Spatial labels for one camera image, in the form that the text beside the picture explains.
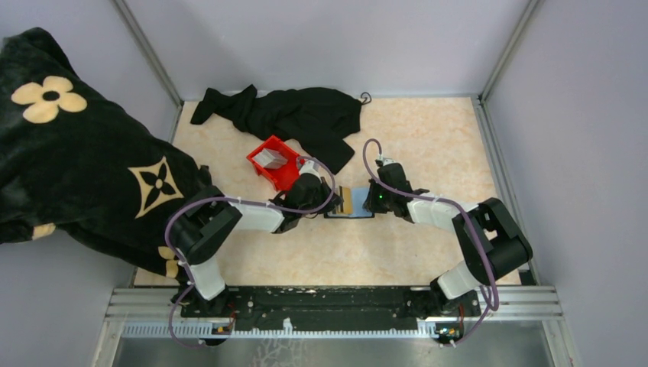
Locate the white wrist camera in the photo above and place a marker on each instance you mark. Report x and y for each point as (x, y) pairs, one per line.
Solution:
(309, 167)
(383, 161)

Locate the black floral blanket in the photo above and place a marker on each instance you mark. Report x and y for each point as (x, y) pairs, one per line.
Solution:
(75, 161)

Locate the black cloth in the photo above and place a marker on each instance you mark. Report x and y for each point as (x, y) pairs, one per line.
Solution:
(318, 118)

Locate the black leather card holder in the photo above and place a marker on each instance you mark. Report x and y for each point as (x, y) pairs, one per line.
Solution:
(359, 196)

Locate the red plastic bin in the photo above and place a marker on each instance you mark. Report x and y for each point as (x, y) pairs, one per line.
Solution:
(283, 178)

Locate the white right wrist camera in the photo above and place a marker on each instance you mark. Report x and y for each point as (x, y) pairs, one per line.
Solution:
(383, 161)

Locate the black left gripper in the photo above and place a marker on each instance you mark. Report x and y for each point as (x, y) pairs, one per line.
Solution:
(335, 202)

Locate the stack of silver cards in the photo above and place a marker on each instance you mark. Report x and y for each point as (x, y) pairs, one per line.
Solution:
(269, 159)

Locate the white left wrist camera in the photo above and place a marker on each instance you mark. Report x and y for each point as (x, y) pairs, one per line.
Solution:
(309, 167)

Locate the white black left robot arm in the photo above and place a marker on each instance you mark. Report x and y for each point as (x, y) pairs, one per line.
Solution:
(197, 231)

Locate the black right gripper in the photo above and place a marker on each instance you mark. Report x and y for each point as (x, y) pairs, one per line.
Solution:
(370, 203)

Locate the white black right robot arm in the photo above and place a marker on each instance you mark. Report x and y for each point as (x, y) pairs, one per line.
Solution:
(491, 242)

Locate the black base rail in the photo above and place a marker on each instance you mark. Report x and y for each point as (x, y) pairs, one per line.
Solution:
(320, 309)

